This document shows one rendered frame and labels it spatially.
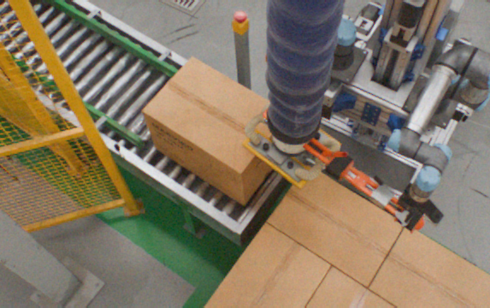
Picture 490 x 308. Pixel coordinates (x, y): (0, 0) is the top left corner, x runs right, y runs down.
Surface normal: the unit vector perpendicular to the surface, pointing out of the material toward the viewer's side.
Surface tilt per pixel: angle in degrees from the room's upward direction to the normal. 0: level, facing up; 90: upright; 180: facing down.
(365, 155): 0
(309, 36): 81
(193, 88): 0
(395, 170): 0
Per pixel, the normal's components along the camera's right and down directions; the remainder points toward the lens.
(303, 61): 0.10, 0.67
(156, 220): 0.00, -0.48
